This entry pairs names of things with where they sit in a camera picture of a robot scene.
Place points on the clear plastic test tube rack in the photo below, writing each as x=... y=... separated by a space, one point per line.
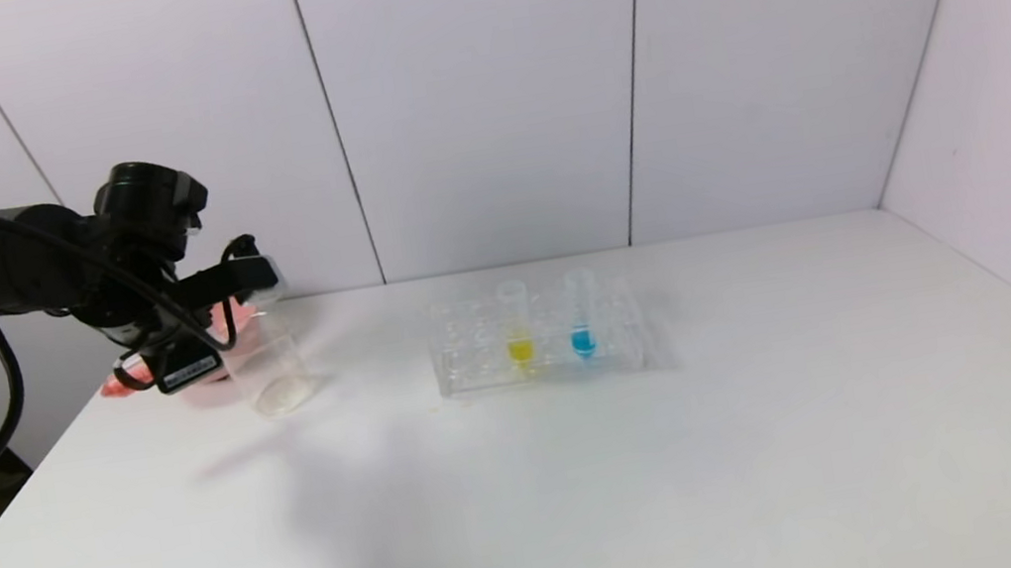
x=479 y=373

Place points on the test tube with blue pigment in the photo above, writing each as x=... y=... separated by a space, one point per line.
x=583 y=342

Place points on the white wrist camera with mount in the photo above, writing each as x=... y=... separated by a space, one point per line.
x=234 y=276

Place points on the test tube with yellow pigment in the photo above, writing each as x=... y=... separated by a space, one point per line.
x=520 y=350

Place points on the clear glass beaker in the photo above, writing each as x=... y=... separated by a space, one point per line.
x=274 y=379

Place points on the pink bowl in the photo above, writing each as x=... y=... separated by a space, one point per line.
x=238 y=319

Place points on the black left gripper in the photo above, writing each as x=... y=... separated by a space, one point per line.
x=187 y=372

